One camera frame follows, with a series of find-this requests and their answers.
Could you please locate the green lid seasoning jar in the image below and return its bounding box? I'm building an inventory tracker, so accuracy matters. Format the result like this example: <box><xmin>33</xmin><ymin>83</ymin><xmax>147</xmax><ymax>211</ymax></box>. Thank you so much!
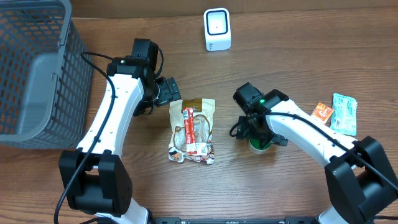
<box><xmin>248</xmin><ymin>139</ymin><xmax>271</xmax><ymax>154</ymax></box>

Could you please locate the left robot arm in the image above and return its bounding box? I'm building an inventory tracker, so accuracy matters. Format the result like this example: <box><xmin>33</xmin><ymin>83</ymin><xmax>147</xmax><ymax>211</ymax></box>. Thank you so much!
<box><xmin>53</xmin><ymin>39</ymin><xmax>181</xmax><ymax>223</ymax></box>

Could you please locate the orange snack packet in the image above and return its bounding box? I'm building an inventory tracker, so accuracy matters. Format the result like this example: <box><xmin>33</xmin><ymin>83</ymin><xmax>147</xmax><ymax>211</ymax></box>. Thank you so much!
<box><xmin>311</xmin><ymin>102</ymin><xmax>334</xmax><ymax>124</ymax></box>

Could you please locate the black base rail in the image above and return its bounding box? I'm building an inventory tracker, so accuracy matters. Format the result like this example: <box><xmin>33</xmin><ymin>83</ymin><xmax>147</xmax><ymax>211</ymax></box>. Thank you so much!
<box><xmin>152</xmin><ymin>217</ymin><xmax>319</xmax><ymax>224</ymax></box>

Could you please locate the white barcode scanner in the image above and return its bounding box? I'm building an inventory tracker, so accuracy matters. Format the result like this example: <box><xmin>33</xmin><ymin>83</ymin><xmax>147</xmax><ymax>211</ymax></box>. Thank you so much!
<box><xmin>203</xmin><ymin>7</ymin><xmax>232</xmax><ymax>52</ymax></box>

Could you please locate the teal tissue packet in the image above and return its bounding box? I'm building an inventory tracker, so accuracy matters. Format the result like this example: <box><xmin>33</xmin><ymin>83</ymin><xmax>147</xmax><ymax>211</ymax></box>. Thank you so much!
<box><xmin>330</xmin><ymin>93</ymin><xmax>358</xmax><ymax>136</ymax></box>

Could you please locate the grey plastic mesh basket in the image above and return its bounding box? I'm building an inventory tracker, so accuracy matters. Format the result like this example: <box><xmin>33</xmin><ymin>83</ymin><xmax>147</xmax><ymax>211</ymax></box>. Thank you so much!
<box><xmin>1</xmin><ymin>1</ymin><xmax>93</xmax><ymax>149</ymax></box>

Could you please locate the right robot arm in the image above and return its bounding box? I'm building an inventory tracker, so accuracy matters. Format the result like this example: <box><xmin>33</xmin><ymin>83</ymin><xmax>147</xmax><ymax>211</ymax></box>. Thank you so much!
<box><xmin>229</xmin><ymin>83</ymin><xmax>397</xmax><ymax>223</ymax></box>

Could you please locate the red snack bar wrapper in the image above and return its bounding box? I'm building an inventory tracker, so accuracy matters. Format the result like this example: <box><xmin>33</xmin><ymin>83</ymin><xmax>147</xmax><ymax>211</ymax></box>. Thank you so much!
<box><xmin>182</xmin><ymin>108</ymin><xmax>207</xmax><ymax>156</ymax></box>

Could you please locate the white brown snack packet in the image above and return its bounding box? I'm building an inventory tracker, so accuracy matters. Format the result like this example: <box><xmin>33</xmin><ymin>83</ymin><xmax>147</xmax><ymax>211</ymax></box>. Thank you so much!
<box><xmin>168</xmin><ymin>98</ymin><xmax>215</xmax><ymax>165</ymax></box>

